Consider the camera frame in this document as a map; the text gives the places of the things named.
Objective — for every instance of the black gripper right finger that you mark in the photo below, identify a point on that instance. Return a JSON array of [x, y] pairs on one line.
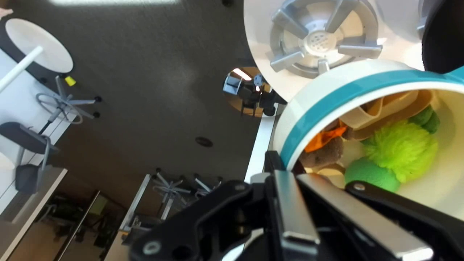
[[386, 232]]

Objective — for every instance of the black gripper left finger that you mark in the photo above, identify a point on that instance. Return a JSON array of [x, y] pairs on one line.
[[203, 222]]

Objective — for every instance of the white pot teal stripe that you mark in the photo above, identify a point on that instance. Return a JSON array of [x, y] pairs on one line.
[[309, 110]]

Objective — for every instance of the black bowl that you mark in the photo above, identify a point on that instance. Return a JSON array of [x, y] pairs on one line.
[[447, 34]]

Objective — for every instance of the mesh office chair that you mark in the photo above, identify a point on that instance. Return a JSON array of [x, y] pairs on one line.
[[208, 183], [171, 190]]

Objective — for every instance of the wood-top white-leg desk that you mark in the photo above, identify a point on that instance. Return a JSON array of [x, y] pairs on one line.
[[129, 212]]

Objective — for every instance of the lime green fuzzy pompom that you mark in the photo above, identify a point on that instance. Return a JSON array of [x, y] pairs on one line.
[[400, 147]]

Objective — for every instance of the thin white pole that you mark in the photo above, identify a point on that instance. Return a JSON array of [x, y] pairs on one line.
[[261, 150]]

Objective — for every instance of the brown toy food piece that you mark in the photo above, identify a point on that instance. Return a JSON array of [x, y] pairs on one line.
[[324, 154]]

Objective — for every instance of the orange toy piece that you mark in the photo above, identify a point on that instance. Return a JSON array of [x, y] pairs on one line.
[[326, 135]]

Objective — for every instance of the dark green toy piece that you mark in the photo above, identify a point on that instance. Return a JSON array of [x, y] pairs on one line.
[[428, 119]]

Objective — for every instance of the tan wooden toy piece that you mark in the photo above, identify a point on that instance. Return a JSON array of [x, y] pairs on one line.
[[382, 109]]

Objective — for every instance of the grey office chair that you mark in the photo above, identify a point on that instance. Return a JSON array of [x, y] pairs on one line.
[[26, 138], [60, 102]]

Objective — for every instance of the silver toy stove burner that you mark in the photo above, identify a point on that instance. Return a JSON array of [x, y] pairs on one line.
[[316, 41]]

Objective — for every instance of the white toy play kitchen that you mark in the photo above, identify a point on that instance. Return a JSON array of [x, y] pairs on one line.
[[400, 23]]

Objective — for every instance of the white office desk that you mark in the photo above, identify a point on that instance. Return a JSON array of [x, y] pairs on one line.
[[9, 103]]

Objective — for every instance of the round white office table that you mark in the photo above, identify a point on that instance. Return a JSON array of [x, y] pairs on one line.
[[38, 45]]

